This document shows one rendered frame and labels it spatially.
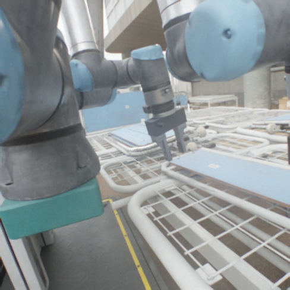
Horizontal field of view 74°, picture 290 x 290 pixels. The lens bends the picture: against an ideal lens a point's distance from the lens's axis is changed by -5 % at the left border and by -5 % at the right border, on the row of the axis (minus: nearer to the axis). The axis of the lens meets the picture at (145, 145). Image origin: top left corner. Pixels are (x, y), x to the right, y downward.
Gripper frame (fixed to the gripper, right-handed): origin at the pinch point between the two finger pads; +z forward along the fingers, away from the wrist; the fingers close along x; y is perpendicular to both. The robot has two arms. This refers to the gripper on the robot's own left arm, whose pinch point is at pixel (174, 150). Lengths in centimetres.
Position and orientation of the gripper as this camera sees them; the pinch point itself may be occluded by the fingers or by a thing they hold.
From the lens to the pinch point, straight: 69.5
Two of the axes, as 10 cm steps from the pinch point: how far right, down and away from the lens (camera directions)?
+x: 8.1, -4.2, 4.1
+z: 2.9, 8.9, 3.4
